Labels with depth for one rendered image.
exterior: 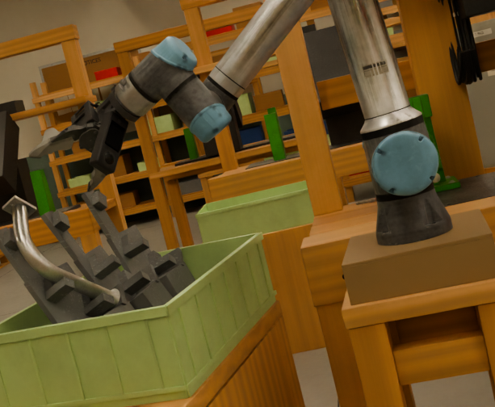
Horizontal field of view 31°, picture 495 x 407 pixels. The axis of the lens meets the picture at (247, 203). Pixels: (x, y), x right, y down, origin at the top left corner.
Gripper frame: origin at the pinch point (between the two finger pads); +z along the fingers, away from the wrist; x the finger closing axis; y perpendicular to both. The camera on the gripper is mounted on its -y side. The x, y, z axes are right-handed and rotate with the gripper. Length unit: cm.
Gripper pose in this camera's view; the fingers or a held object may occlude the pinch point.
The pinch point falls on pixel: (59, 177)
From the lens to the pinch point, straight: 174.3
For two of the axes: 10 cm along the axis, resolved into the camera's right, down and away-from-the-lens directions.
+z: -7.2, 6.2, 3.2
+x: -6.5, -4.4, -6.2
